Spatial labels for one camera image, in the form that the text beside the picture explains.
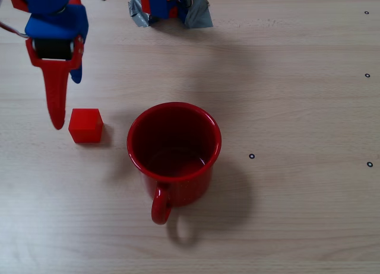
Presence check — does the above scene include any red white servo cable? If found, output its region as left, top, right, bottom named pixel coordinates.
left=0, top=20, right=29, bottom=39

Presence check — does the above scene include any red cube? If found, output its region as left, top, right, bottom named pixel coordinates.
left=68, top=108, right=104, bottom=144

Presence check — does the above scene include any red enamel mug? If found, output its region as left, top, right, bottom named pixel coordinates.
left=126, top=101, right=222, bottom=226

